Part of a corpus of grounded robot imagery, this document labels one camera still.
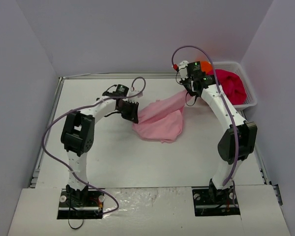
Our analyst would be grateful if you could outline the pink t shirt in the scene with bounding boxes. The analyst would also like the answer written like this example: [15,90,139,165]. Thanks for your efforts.
[132,91,192,143]

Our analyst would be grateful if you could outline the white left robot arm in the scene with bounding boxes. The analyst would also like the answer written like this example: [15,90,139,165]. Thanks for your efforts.
[60,84,142,206]

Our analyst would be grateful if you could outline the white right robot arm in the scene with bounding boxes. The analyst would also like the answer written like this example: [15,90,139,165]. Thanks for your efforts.
[178,60,257,203]

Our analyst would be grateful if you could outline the orange t shirt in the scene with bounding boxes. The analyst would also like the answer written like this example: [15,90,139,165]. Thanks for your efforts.
[200,61,212,74]

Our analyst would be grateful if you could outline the magenta t shirt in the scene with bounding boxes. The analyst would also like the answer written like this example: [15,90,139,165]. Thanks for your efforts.
[216,69,247,105]

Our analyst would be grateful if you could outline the white plastic basket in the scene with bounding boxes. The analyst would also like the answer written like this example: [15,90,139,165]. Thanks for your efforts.
[213,61,257,111]

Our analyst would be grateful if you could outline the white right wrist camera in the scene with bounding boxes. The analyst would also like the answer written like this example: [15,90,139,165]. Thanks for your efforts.
[172,60,189,78]

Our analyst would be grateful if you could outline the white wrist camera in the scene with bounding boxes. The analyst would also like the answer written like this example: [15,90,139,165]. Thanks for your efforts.
[127,90,143,100]
[172,60,189,78]

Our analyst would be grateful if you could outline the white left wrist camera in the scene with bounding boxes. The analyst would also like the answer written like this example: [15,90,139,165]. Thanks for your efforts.
[127,90,143,100]

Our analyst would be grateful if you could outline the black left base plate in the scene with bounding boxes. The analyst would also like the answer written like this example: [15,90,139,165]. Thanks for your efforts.
[57,189,104,220]

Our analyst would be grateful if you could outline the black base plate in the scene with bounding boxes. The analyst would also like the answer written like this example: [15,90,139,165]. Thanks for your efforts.
[57,189,104,220]
[192,187,240,217]

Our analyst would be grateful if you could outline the black thin cable loop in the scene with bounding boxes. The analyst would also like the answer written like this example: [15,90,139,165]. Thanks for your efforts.
[68,204,85,231]

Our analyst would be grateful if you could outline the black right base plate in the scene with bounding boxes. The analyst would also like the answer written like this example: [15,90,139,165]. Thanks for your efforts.
[192,187,240,217]

